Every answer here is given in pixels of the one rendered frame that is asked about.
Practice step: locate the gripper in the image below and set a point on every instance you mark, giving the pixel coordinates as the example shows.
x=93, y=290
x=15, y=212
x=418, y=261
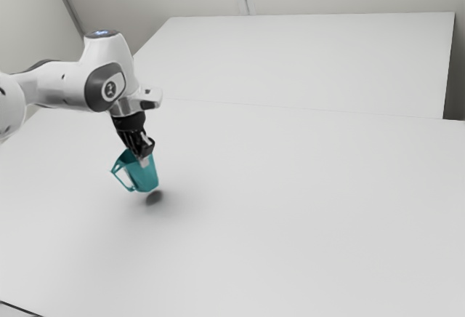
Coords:
x=128, y=128

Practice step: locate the teal faceted mug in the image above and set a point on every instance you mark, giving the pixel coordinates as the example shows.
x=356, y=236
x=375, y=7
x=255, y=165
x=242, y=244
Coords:
x=144, y=177

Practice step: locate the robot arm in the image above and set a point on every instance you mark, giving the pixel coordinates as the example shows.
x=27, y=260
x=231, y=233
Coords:
x=65, y=80

